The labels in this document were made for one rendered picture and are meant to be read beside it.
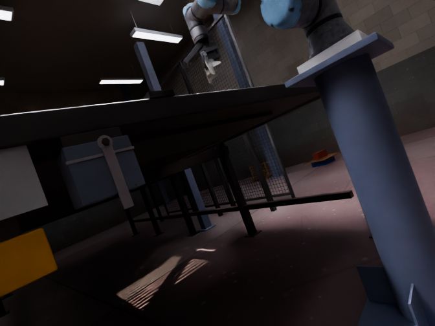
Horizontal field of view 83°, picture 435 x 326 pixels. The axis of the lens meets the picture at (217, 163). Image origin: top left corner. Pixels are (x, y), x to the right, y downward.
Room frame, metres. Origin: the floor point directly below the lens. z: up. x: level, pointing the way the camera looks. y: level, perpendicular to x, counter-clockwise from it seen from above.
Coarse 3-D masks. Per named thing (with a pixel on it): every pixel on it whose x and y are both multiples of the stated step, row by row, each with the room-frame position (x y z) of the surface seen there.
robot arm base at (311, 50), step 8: (328, 16) 0.75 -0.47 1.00; (336, 16) 0.75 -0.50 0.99; (320, 24) 0.76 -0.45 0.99; (328, 24) 0.75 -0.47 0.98; (336, 24) 0.75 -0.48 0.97; (344, 24) 0.75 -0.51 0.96; (312, 32) 0.79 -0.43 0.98; (320, 32) 0.76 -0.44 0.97; (328, 32) 0.75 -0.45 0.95; (336, 32) 0.75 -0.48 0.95; (344, 32) 0.74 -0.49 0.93; (352, 32) 0.74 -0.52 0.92; (312, 40) 0.79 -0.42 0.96; (320, 40) 0.76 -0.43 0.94; (328, 40) 0.75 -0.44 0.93; (336, 40) 0.74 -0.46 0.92; (312, 48) 0.80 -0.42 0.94; (320, 48) 0.76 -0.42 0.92; (312, 56) 0.80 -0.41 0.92
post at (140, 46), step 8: (136, 48) 2.98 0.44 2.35; (144, 48) 2.99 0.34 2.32; (144, 56) 2.96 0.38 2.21; (144, 64) 2.94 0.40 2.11; (144, 72) 2.99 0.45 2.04; (152, 72) 2.98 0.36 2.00; (152, 80) 2.95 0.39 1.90; (152, 88) 2.96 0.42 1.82; (160, 88) 2.99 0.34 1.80; (184, 176) 2.96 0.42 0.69; (192, 176) 2.99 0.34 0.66; (192, 184) 2.96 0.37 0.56; (192, 192) 2.94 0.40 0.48; (192, 200) 2.98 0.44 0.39; (200, 200) 2.98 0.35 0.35; (200, 208) 2.96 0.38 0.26; (200, 216) 2.95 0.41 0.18; (200, 224) 3.00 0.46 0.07; (208, 224) 2.98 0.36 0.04
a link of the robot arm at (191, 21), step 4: (188, 4) 1.09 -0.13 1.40; (192, 4) 1.09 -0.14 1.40; (184, 8) 1.10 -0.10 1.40; (188, 8) 1.09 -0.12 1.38; (184, 12) 1.10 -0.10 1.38; (188, 12) 1.08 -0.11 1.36; (184, 16) 1.11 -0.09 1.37; (188, 16) 1.09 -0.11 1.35; (192, 16) 1.07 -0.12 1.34; (188, 20) 1.10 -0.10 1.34; (192, 20) 1.09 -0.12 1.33; (196, 20) 1.08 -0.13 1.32; (200, 20) 1.08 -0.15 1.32; (188, 24) 1.11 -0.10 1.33; (192, 24) 1.09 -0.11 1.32; (196, 24) 1.09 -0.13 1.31; (200, 24) 1.09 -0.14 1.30; (204, 24) 1.11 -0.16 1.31; (188, 28) 1.13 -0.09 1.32; (192, 28) 1.10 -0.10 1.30
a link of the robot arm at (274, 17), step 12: (264, 0) 0.72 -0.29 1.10; (276, 0) 0.69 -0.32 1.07; (288, 0) 0.67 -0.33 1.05; (300, 0) 0.68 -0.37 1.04; (312, 0) 0.71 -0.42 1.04; (264, 12) 0.74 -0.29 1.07; (276, 12) 0.71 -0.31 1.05; (288, 12) 0.69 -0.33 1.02; (300, 12) 0.70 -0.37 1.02; (312, 12) 0.73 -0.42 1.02; (276, 24) 0.72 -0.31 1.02; (288, 24) 0.72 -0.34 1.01; (300, 24) 0.75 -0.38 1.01
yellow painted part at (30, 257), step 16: (0, 224) 0.42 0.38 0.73; (16, 224) 0.43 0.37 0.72; (0, 240) 0.42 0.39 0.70; (16, 240) 0.40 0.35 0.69; (32, 240) 0.42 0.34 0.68; (0, 256) 0.39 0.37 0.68; (16, 256) 0.40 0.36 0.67; (32, 256) 0.41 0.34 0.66; (48, 256) 0.42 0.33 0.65; (0, 272) 0.38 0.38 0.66; (16, 272) 0.39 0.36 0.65; (32, 272) 0.41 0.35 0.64; (48, 272) 0.42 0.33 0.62; (0, 288) 0.38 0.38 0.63; (16, 288) 0.39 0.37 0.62
